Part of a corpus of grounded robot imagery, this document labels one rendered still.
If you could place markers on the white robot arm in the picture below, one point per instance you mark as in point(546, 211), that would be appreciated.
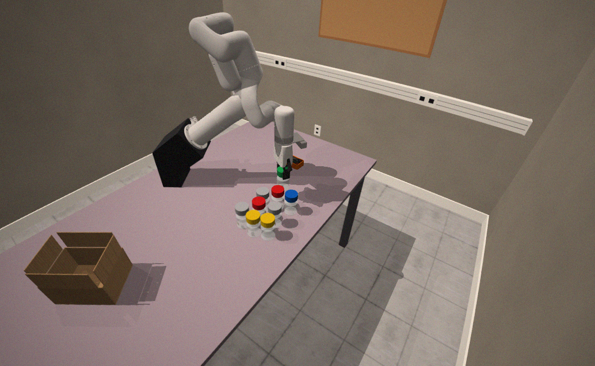
point(241, 67)

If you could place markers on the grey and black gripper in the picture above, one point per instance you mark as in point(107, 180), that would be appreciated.
point(283, 154)

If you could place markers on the bottle with green cap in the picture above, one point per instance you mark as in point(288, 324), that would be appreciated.
point(285, 183)

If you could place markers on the orange digital multimeter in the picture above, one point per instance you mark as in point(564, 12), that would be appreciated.
point(297, 162)

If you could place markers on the open brown cardboard box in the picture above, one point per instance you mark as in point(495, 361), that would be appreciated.
point(91, 270)

